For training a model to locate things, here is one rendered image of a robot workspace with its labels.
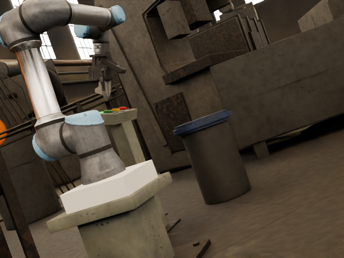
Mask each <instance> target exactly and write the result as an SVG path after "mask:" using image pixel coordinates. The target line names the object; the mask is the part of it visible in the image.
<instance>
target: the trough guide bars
mask: <svg viewBox="0 0 344 258"><path fill-rule="evenodd" d="M120 85H121V84H120V83H119V84H117V85H114V86H112V89H111V93H110V94H111V95H112V97H114V96H116V94H115V92H117V94H118V95H119V96H121V95H122V93H121V91H120V89H122V87H119V86H120ZM98 95H99V96H98ZM96 96H98V97H96ZM94 97H95V98H94ZM91 98H93V99H91ZM101 98H103V95H100V94H97V93H95V94H93V95H90V96H88V97H85V98H82V99H80V100H78V101H75V102H73V103H70V104H68V105H66V106H63V107H61V108H60V110H61V111H62V112H61V113H62V114H65V113H68V112H70V111H73V113H74V114H75V113H77V112H78V111H77V109H78V110H79V112H80V113H81V112H84V111H83V109H82V106H84V105H86V104H89V103H91V102H93V101H96V100H98V99H101ZM89 99H90V100H89ZM86 100H88V101H86ZM84 101H86V102H84ZM82 102H83V103H82ZM80 103H81V104H80ZM75 105H76V106H75ZM70 107H71V108H70ZM67 108H69V109H67ZM65 109H67V110H65ZM63 110H64V111H63ZM36 121H37V119H36V118H34V119H32V120H29V121H27V122H25V123H22V124H20V125H17V126H15V127H12V128H10V129H8V130H5V131H3V132H1V133H0V135H2V134H5V133H9V134H7V135H4V136H2V137H0V140H2V139H4V138H9V137H11V136H14V135H16V134H18V133H21V132H23V131H25V130H28V129H30V131H31V132H33V131H35V127H34V126H35V124H36ZM26 125H28V126H26ZM24 126H26V127H24ZM21 127H23V128H21ZM19 128H21V129H19ZM17 129H19V130H17ZM14 130H16V131H14ZM12 131H14V132H12ZM10 132H12V133H10Z"/></svg>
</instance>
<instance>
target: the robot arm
mask: <svg viewBox="0 0 344 258"><path fill-rule="evenodd" d="M124 21H125V14H124V11H123V9H122V8H121V7H120V6H118V5H115V6H113V7H111V8H108V9H107V8H101V7H94V6H88V5H81V4H75V3H69V2H68V1H67V0H27V1H25V2H24V3H22V4H20V5H19V6H17V7H15V8H14V9H12V10H10V11H7V12H5V13H4V14H3V15H2V16H1V17H0V42H1V43H2V45H3V46H4V47H6V48H8V49H9V52H11V53H13V54H14V55H15V56H16V59H17V62H18V65H19V68H20V71H21V74H22V76H23V79H24V82H25V85H26V88H27V91H28V94H29V97H30V100H31V103H32V106H33V109H34V113H35V116H36V119H37V122H36V124H35V126H34V127H35V130H36V133H35V135H34V136H33V140H32V144H33V147H34V150H35V151H36V153H37V154H38V155H39V156H40V157H41V158H43V159H44V160H46V161H56V160H61V159H63V158H66V157H68V156H71V155H74V154H78V157H79V160H80V171H81V181H82V184H83V185H88V184H92V183H95V182H98V181H101V180H104V179H107V178H109V177H112V176H114V175H117V174H119V173H121V172H123V171H125V170H126V168H125V165H124V163H123V162H122V161H121V159H120V158H119V157H118V155H117V154H116V153H115V151H114V150H113V147H112V144H111V141H110V139H109V136H108V133H107V131H106V128H105V125H104V120H103V119H102V117H101V114H100V112H99V111H97V110H92V111H87V112H83V113H78V114H74V115H69V116H66V115H64V114H62V113H61V110H60V107H59V104H58V101H57V98H56V95H55V92H54V89H53V86H52V83H51V80H50V77H49V74H48V71H47V68H46V65H45V62H44V59H43V56H42V53H41V50H40V47H41V45H42V39H41V36H40V35H41V34H43V33H45V32H47V31H48V30H50V29H53V28H55V27H64V26H66V25H68V24H70V25H74V34H75V35H76V36H77V37H78V38H82V39H92V40H93V53H95V54H91V55H90V58H92V66H90V68H89V79H90V80H100V81H99V86H98V87H97V88H96V89H95V93H97V94H101V95H103V97H104V99H105V101H108V99H109V96H110V93H111V89H112V84H113V78H112V70H114V71H116V72H117V73H119V74H125V73H126V68H124V67H123V66H120V65H119V64H117V63H115V62H113V61H111V60H110V59H108V58H106V56H110V54H109V52H110V36H109V29H111V28H113V27H115V26H118V25H120V24H121V23H123V22H124ZM111 69H112V70H111Z"/></svg>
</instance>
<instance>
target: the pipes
mask: <svg viewBox="0 0 344 258"><path fill-rule="evenodd" d="M7 61H17V60H0V62H7ZM53 62H54V64H55V66H56V67H57V66H92V61H91V60H53ZM57 73H58V75H70V74H88V73H89V72H88V71H81V72H57ZM99 81H100V80H75V81H61V83H62V85H72V84H84V83H96V82H99Z"/></svg>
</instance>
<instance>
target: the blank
mask: <svg viewBox="0 0 344 258"><path fill-rule="evenodd" d="M5 130H7V129H6V126H5V125H4V123H3V122H2V121H1V120H0V133H1V132H3V131H5ZM6 134H7V133H5V134H2V135H0V137H2V136H4V135H6ZM5 139H6V138H4V139H2V140H0V145H2V144H3V142H4V141H5Z"/></svg>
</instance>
